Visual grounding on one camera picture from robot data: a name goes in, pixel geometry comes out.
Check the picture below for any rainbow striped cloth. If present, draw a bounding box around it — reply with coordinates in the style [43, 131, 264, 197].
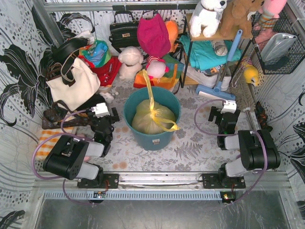
[133, 54, 184, 90]

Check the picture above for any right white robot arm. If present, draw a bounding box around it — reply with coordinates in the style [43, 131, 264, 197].
[208, 106, 281, 179]

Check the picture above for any yellow duck plush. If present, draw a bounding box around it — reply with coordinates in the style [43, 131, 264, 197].
[241, 58, 259, 87]

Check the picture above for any pink white doll plush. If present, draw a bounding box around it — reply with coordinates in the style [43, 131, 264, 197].
[146, 55, 169, 79]

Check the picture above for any black hat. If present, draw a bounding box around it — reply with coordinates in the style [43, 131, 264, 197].
[51, 38, 89, 63]

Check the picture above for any cream tote bag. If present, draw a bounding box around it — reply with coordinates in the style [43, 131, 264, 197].
[47, 58, 101, 110]

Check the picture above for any purple cable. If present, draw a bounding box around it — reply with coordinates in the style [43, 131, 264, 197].
[194, 99, 269, 203]
[32, 109, 96, 206]

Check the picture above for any teal trash bin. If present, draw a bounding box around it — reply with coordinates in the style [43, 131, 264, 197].
[123, 86, 181, 151]

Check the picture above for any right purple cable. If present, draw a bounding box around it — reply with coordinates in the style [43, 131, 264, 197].
[194, 99, 269, 203]

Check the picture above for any white dog plush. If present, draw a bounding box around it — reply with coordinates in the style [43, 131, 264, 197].
[190, 0, 227, 38]

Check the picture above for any yellow trash bag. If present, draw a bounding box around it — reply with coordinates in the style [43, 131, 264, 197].
[132, 70, 180, 135]

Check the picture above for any orange plush toy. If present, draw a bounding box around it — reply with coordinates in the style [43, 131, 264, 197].
[165, 21, 178, 52]

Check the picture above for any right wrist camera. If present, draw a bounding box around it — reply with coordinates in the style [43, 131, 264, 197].
[221, 100, 237, 114]

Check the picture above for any orange checkered towel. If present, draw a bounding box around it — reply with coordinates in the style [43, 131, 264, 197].
[35, 127, 78, 160]

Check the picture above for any black handbag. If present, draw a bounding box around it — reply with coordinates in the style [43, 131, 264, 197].
[109, 11, 140, 53]

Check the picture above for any magenta cloth bag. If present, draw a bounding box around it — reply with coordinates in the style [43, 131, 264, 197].
[137, 13, 171, 57]

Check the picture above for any pink plush toy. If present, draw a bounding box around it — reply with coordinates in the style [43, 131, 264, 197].
[253, 0, 287, 44]

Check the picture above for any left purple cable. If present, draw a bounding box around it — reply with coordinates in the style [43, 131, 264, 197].
[32, 109, 96, 206]

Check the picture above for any metal base rail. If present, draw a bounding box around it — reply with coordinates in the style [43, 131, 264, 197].
[33, 171, 292, 201]

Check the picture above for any black wire basket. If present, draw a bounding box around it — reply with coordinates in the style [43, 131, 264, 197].
[252, 11, 305, 74]

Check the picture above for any blue lint roller mop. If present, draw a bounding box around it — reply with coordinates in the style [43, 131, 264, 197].
[195, 30, 243, 100]

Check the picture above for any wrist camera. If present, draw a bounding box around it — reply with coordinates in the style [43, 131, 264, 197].
[221, 100, 237, 114]
[92, 103, 110, 117]

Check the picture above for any colourful scarf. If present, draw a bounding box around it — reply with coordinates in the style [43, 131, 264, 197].
[78, 40, 111, 68]

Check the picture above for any floral table mat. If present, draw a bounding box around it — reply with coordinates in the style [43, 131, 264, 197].
[89, 79, 239, 171]

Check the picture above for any brown teddy bear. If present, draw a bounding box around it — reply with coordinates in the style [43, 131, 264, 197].
[220, 0, 264, 38]

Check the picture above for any grey chenille duster mop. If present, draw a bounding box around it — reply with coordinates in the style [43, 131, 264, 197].
[229, 67, 255, 111]

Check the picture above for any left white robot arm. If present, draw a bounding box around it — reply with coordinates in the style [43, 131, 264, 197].
[43, 107, 120, 180]

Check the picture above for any teal folded cloth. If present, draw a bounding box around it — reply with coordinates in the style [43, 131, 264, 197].
[180, 35, 242, 70]

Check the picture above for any white sheep plush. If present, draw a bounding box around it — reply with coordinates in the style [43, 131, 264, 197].
[118, 46, 143, 80]

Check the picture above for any silver pouch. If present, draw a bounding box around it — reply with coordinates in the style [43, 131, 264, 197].
[261, 33, 298, 62]

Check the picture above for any red cloth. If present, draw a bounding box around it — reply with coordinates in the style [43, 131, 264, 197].
[83, 56, 122, 86]

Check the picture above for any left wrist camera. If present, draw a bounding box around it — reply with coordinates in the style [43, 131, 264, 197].
[92, 103, 110, 117]

